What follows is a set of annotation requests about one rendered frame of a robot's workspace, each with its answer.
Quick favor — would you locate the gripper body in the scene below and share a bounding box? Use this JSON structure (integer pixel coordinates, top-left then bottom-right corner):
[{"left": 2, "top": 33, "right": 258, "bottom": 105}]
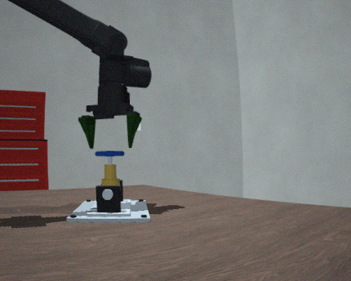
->
[{"left": 82, "top": 82, "right": 140, "bottom": 119}]

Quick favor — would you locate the black and brass valve with blue handwheel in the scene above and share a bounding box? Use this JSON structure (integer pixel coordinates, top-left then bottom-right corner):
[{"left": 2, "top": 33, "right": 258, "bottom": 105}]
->
[{"left": 87, "top": 151, "right": 131, "bottom": 216}]

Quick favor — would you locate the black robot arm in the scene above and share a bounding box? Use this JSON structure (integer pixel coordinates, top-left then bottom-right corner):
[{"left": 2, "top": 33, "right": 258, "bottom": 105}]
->
[{"left": 8, "top": 0, "right": 152, "bottom": 104}]

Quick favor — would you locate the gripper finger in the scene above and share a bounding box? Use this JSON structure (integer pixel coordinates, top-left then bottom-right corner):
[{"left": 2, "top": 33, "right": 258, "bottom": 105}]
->
[
  {"left": 127, "top": 114, "right": 142, "bottom": 148},
  {"left": 78, "top": 117, "right": 96, "bottom": 149}
]

